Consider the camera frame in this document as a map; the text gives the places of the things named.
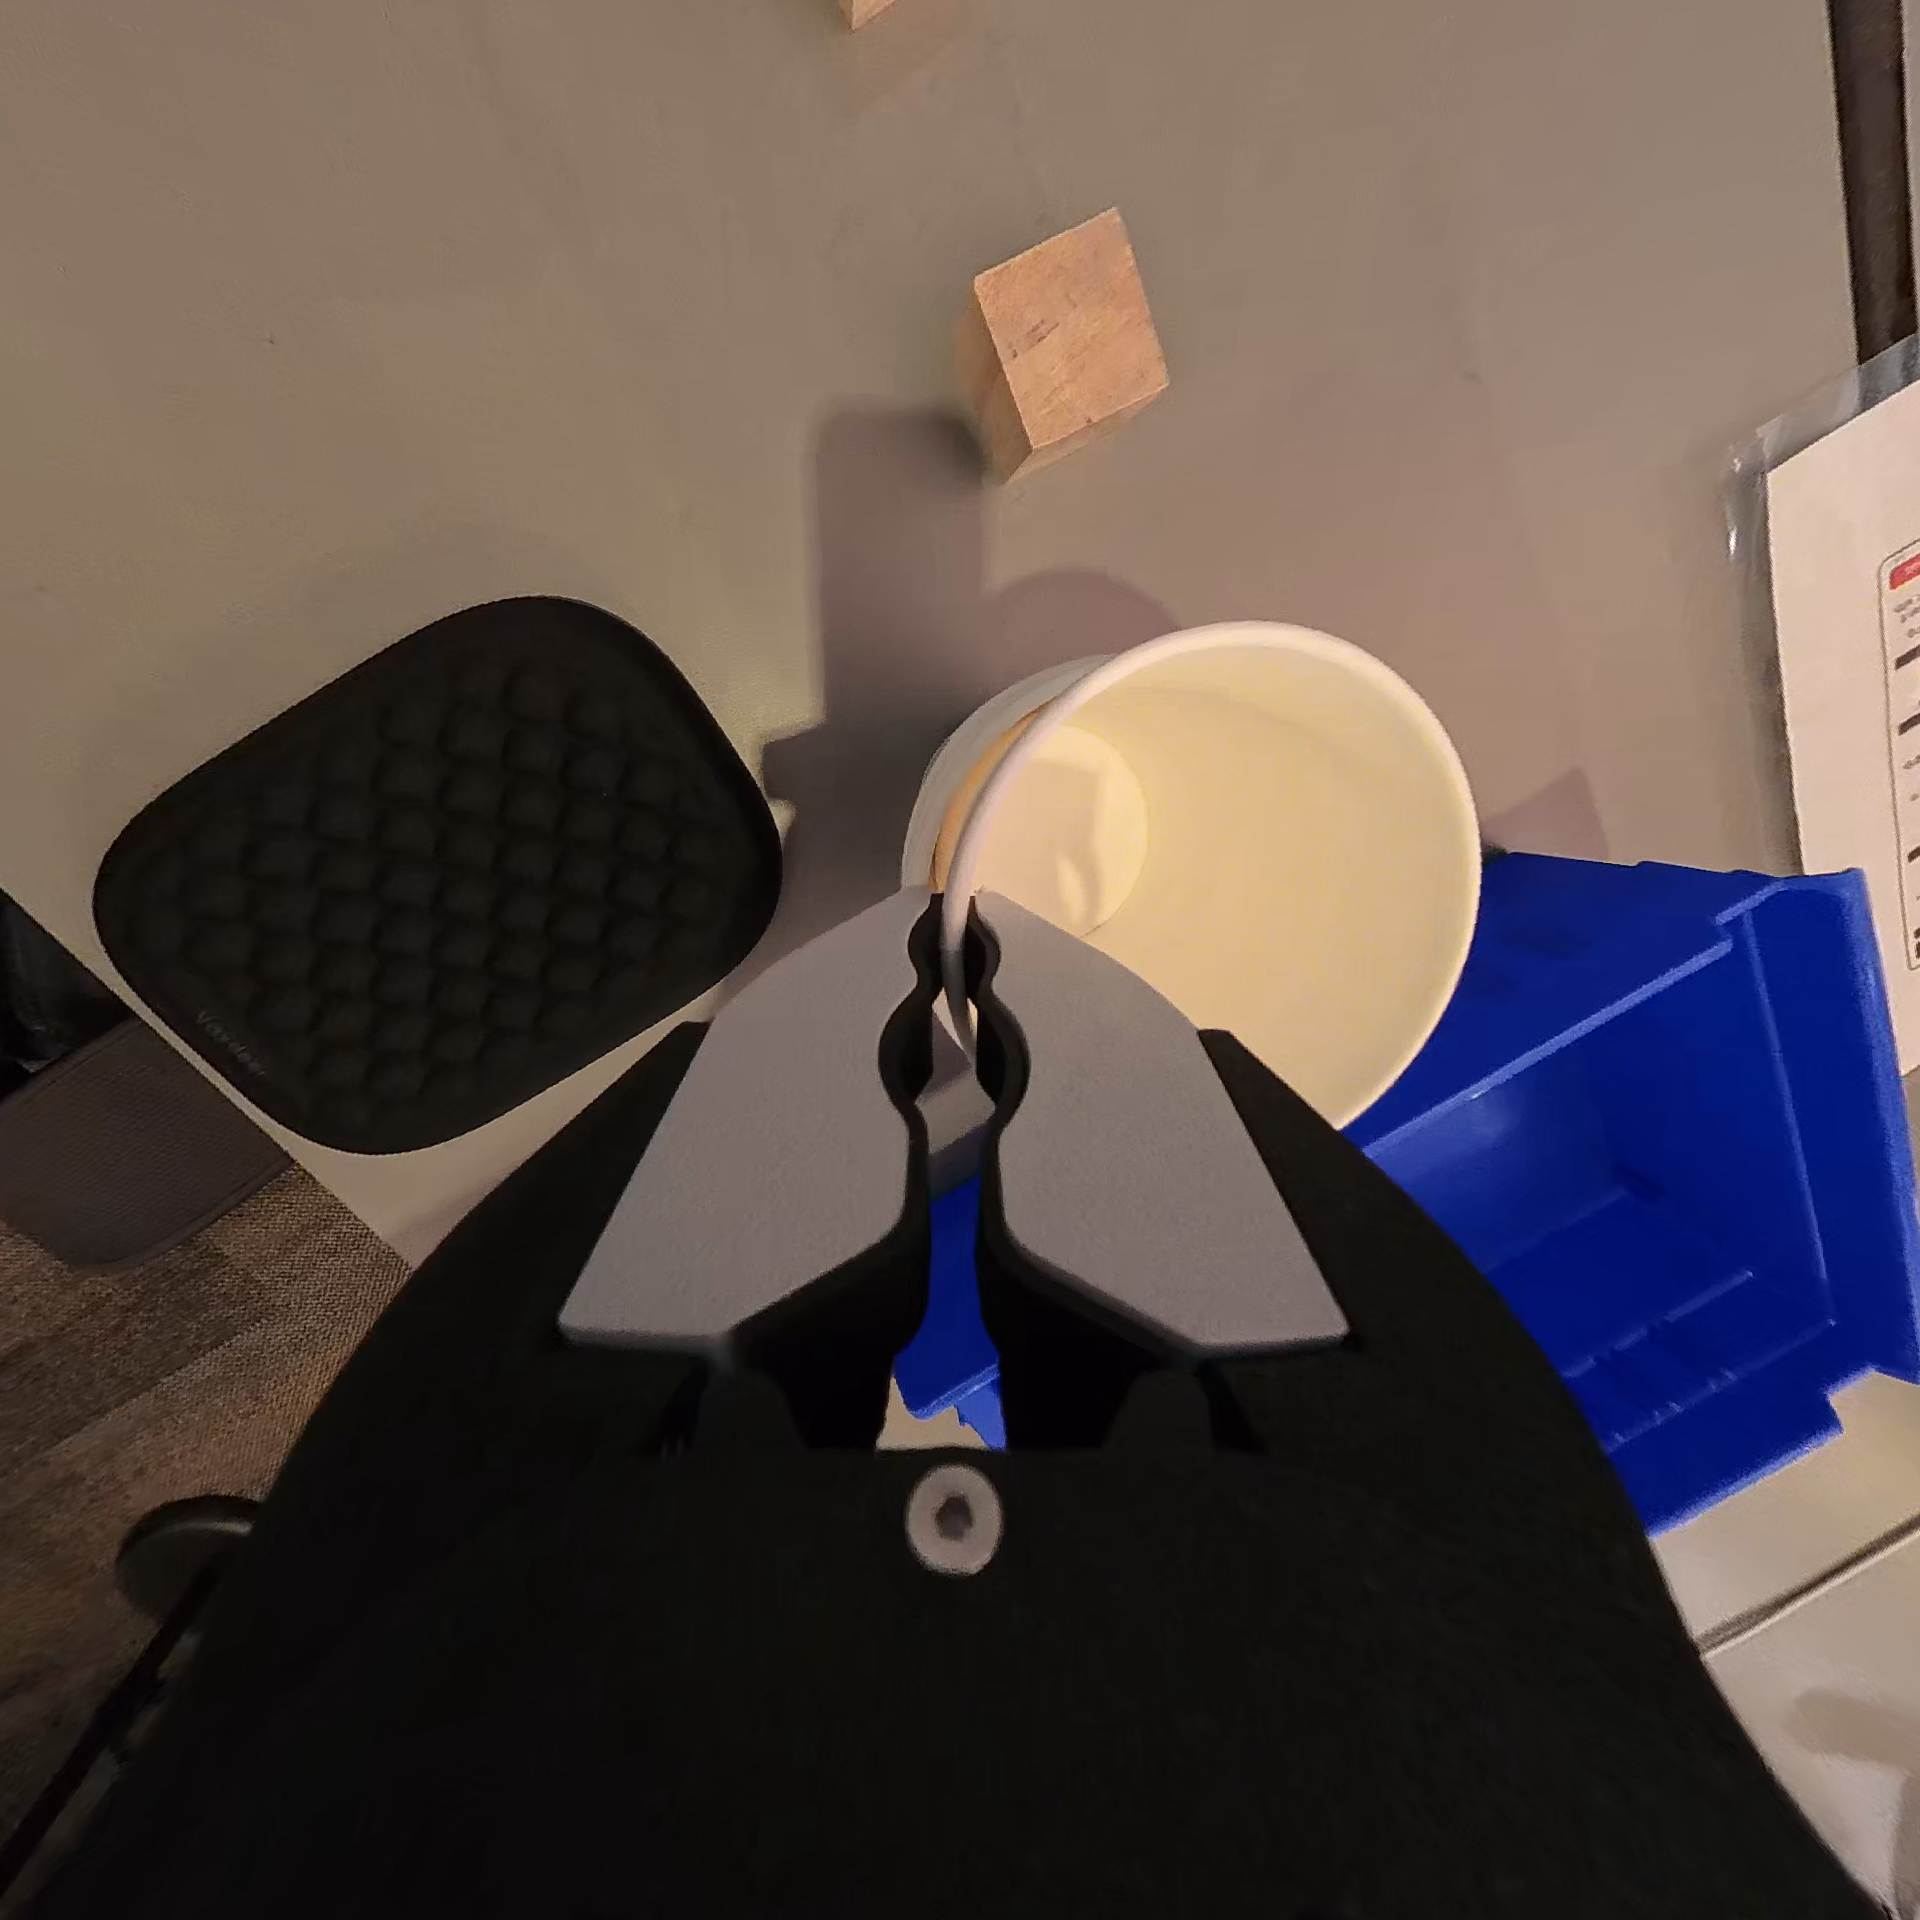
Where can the white paper cup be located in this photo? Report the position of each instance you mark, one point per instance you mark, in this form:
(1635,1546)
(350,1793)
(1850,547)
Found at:
(1290,900)
(938,796)

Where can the paper sheet in plastic sleeve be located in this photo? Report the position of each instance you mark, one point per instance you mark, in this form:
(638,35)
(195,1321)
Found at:
(1828,675)

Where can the blue plastic bin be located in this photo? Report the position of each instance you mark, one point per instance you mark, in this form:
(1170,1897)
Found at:
(1650,1124)

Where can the black wrist rest pad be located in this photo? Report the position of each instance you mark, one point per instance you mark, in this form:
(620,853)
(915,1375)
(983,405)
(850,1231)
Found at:
(435,868)

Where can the wooden cube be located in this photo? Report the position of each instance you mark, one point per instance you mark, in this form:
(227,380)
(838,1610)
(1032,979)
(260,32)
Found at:
(1073,352)
(868,12)

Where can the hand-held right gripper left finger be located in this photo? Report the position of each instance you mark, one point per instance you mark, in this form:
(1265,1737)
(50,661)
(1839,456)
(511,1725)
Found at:
(750,1171)

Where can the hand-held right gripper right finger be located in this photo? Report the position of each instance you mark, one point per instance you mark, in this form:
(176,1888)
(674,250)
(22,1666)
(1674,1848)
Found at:
(1170,1185)

